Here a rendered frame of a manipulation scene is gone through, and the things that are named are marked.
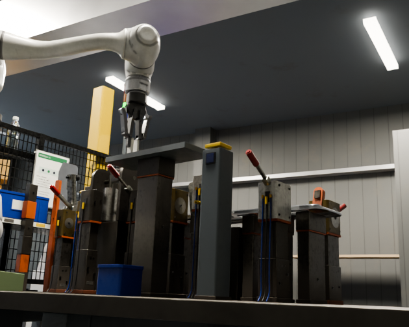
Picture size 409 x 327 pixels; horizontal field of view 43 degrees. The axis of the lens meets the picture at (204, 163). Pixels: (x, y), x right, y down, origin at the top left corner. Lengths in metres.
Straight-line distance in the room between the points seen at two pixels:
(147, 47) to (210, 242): 0.66
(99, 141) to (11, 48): 1.49
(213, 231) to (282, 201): 0.25
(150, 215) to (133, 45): 0.55
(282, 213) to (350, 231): 6.13
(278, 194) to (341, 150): 6.41
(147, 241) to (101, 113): 1.79
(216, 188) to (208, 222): 0.10
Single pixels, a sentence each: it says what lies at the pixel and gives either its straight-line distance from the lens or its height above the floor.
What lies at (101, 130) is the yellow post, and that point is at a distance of 3.32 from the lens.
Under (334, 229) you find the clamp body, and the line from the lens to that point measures 1.91.
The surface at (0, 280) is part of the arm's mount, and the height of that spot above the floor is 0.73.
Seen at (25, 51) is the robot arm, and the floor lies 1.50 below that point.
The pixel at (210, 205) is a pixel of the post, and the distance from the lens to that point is 1.51.
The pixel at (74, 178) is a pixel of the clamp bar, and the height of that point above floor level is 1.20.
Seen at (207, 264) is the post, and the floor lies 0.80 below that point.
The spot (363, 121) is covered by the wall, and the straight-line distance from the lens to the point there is 8.03.
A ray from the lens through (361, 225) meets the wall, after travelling 7.68.
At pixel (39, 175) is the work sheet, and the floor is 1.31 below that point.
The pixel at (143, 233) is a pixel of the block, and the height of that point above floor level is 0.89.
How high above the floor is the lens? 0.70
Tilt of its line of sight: 15 degrees up
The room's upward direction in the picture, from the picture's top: 2 degrees clockwise
